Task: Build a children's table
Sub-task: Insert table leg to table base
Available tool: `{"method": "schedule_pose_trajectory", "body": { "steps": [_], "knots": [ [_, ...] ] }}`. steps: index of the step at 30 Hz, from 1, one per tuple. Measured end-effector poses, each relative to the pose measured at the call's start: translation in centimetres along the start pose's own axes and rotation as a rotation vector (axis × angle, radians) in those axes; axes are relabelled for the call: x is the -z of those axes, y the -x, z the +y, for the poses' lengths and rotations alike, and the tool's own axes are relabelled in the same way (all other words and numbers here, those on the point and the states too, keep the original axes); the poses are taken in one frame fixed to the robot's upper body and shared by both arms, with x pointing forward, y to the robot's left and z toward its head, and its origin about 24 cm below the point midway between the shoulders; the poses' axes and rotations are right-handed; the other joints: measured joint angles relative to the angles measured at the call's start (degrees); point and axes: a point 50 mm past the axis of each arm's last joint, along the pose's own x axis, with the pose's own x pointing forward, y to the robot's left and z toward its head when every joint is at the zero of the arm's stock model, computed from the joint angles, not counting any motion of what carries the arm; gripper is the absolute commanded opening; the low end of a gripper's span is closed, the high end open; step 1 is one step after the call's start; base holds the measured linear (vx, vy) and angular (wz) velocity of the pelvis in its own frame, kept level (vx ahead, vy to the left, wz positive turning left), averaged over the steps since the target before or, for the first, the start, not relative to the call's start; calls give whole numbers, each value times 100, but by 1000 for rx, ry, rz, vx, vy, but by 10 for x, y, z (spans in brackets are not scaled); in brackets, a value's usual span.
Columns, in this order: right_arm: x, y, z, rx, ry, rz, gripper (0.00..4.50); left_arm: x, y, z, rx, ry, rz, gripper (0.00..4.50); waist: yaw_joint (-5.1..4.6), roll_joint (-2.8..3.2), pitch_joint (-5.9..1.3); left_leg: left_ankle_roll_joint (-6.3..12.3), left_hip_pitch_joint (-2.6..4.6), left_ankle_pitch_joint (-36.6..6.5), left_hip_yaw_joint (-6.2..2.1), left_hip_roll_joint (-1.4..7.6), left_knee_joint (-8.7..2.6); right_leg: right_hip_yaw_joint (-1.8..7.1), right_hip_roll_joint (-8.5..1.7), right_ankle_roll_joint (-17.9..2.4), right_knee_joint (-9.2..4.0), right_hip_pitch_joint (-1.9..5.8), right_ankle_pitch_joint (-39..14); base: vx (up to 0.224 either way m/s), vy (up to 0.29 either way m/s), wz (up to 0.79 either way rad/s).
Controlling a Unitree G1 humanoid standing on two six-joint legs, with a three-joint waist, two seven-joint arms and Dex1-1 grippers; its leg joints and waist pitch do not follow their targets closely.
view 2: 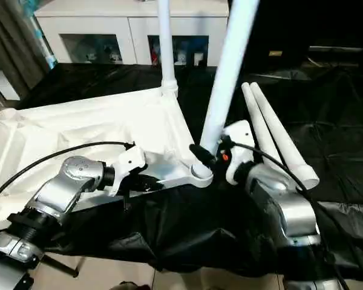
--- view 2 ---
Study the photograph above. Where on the white plastic table leg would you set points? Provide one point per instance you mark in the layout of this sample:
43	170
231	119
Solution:
230	60
166	42
284	139
257	121

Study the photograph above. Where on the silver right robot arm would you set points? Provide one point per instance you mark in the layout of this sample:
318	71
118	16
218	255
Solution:
284	205

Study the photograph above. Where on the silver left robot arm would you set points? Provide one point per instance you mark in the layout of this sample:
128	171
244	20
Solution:
66	181

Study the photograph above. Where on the red bottle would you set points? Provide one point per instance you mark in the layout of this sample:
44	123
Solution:
152	57

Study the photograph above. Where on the black table mat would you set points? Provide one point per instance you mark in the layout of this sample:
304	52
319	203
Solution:
327	109

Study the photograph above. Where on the black cabinet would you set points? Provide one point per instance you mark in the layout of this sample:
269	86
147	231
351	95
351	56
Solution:
302	27

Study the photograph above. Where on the white display cabinet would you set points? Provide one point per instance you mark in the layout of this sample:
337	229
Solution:
97	21

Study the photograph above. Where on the black table frame leg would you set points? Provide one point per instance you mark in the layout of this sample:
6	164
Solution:
60	266

